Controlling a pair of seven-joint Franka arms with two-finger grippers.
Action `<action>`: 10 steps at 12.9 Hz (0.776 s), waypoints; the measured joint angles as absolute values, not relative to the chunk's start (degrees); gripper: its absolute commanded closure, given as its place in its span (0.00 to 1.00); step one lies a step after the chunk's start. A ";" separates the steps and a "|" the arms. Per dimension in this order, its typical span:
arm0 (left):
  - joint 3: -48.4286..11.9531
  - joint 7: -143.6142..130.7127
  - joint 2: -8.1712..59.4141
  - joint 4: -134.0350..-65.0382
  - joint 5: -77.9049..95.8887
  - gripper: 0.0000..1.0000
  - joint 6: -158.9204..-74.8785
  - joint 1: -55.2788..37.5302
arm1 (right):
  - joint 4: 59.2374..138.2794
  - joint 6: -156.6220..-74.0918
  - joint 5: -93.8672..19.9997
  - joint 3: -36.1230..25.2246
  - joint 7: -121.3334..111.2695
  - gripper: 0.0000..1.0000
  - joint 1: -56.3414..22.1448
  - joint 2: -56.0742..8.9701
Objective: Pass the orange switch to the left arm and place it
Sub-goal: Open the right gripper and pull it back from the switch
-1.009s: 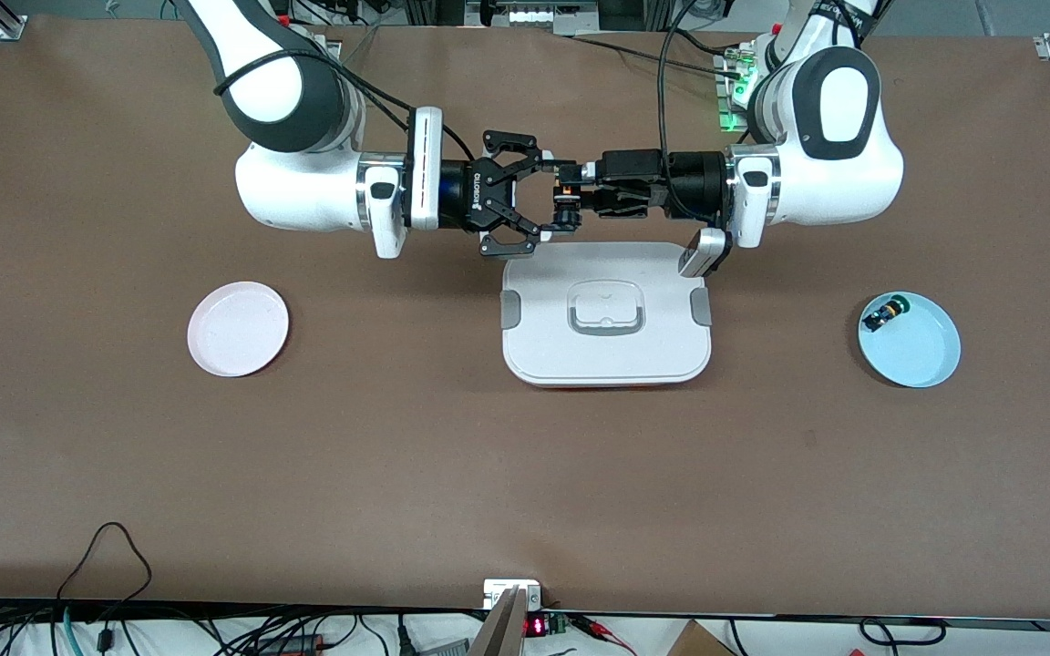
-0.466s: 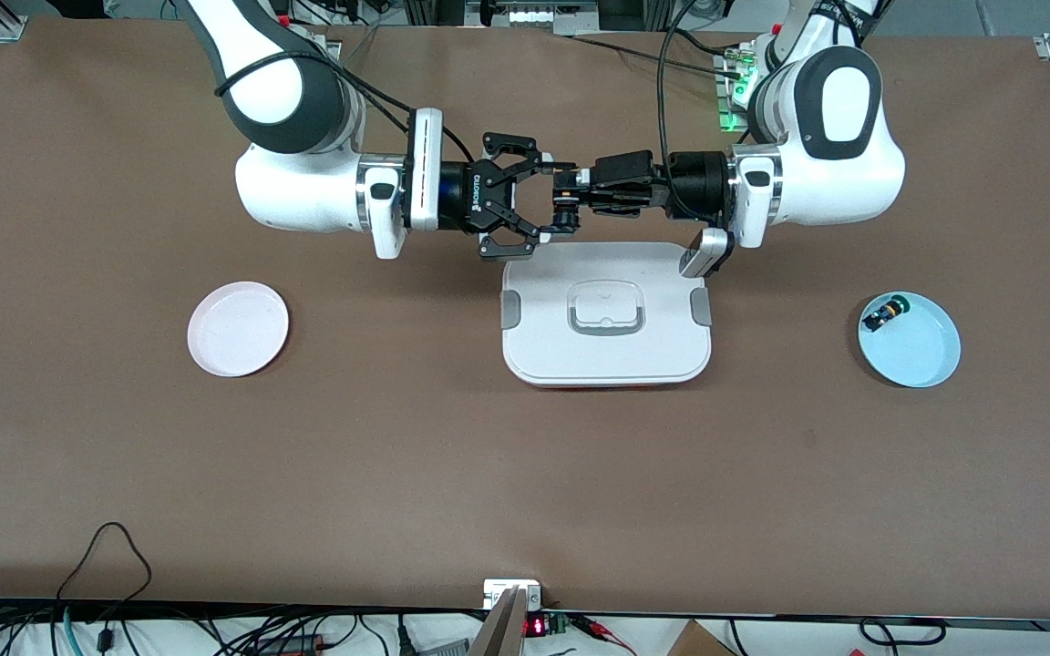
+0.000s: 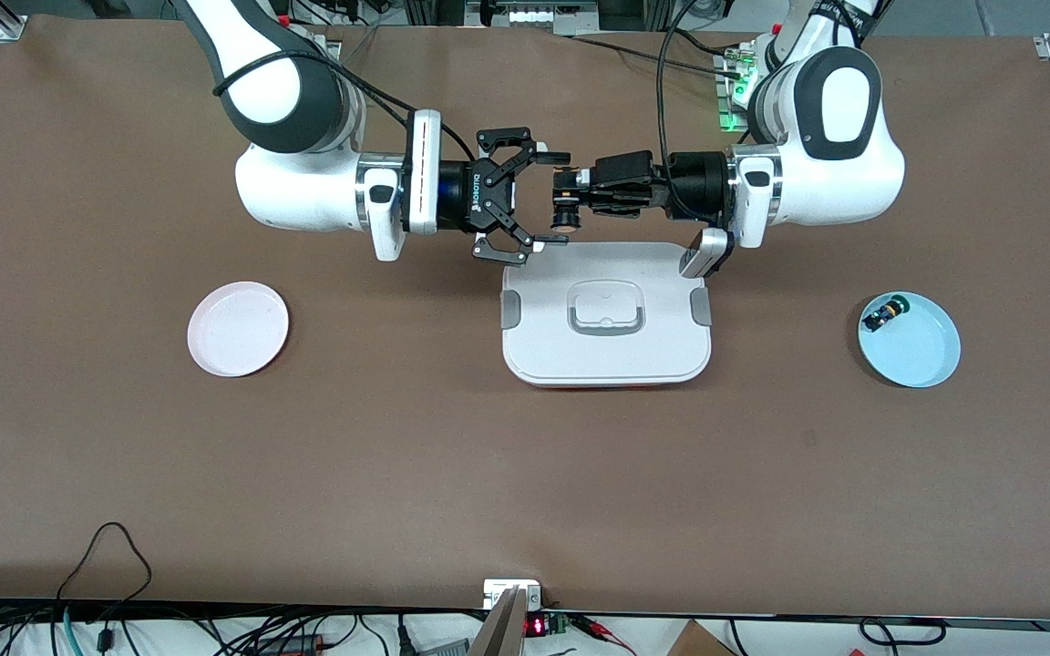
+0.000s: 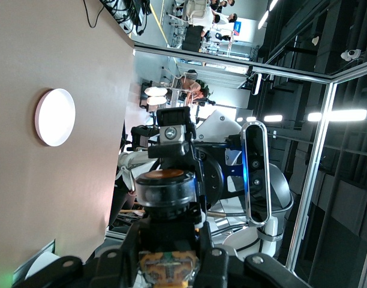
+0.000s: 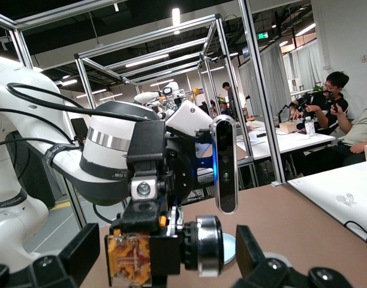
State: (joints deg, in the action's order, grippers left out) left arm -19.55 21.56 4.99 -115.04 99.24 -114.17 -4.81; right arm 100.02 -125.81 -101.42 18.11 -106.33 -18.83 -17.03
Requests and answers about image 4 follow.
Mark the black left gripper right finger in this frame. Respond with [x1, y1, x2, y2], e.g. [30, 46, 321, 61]
[195, 224, 310, 288]

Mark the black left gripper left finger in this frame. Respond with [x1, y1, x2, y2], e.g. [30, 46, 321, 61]
[12, 223, 142, 288]

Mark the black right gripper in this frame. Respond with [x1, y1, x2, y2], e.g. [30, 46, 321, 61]
[147, 106, 225, 226]

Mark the orange push-button switch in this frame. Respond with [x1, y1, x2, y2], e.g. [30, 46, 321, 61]
[134, 167, 202, 288]

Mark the white oblong lamp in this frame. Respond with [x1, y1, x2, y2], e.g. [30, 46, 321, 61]
[144, 86, 169, 97]
[146, 95, 168, 106]

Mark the person in orange shirt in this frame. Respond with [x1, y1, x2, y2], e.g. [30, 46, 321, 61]
[177, 68, 216, 106]

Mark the pink round plate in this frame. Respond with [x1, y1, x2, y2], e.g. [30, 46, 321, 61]
[34, 88, 77, 148]

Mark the person in white shirt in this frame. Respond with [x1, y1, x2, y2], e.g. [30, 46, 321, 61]
[198, 5, 222, 38]

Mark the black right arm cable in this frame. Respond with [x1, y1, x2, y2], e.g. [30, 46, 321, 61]
[206, 209, 253, 241]

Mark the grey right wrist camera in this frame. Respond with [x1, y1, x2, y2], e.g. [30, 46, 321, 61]
[241, 119, 273, 226]

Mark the aluminium cage frame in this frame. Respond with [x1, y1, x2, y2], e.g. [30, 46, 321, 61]
[134, 41, 367, 288]

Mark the black looped cable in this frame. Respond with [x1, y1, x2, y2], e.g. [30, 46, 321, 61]
[82, 0, 106, 29]

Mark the white security camera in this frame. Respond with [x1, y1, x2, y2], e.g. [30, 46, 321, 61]
[340, 47, 362, 63]

